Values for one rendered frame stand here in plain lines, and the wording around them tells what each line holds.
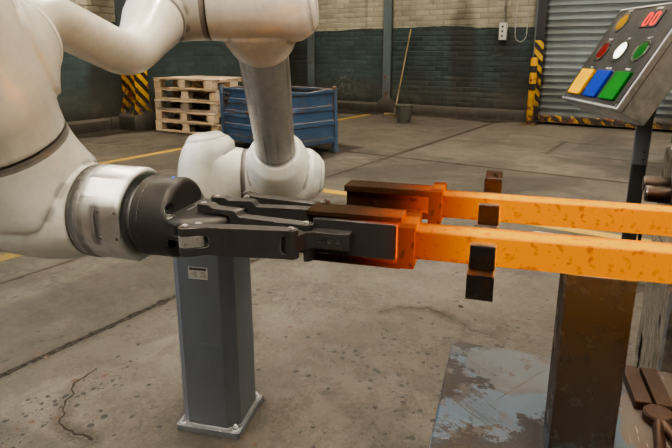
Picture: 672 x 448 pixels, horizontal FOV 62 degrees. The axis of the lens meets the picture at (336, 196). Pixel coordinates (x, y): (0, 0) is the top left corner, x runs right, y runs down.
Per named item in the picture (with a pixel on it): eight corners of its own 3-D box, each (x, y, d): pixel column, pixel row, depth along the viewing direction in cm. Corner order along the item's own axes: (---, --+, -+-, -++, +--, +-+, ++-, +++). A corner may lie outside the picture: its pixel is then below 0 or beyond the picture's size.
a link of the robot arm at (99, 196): (72, 270, 51) (128, 277, 50) (59, 173, 49) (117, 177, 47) (132, 239, 60) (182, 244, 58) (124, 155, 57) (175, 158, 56)
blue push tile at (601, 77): (593, 96, 140) (611, 70, 139) (581, 94, 147) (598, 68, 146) (599, 100, 141) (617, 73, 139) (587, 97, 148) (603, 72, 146)
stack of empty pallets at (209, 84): (152, 129, 797) (148, 77, 779) (198, 123, 869) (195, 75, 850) (216, 137, 731) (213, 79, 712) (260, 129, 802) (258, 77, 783)
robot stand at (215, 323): (176, 430, 165) (160, 238, 150) (206, 391, 184) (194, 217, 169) (239, 440, 161) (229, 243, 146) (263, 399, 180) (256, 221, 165)
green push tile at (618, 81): (611, 99, 130) (631, 71, 129) (597, 96, 138) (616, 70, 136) (618, 103, 131) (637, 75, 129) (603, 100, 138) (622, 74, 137)
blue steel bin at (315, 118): (219, 146, 657) (216, 84, 639) (272, 139, 712) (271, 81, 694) (285, 160, 574) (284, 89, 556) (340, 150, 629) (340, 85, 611)
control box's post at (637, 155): (595, 427, 167) (645, 54, 140) (595, 419, 170) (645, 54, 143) (609, 430, 165) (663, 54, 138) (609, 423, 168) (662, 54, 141)
